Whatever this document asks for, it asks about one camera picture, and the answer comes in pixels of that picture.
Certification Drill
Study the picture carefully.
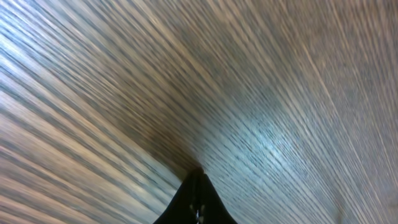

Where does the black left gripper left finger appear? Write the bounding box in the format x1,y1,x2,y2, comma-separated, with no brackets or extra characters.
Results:
154,170,198,224

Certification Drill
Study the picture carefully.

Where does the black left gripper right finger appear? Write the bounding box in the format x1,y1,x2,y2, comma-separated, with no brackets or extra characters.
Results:
198,169,237,224

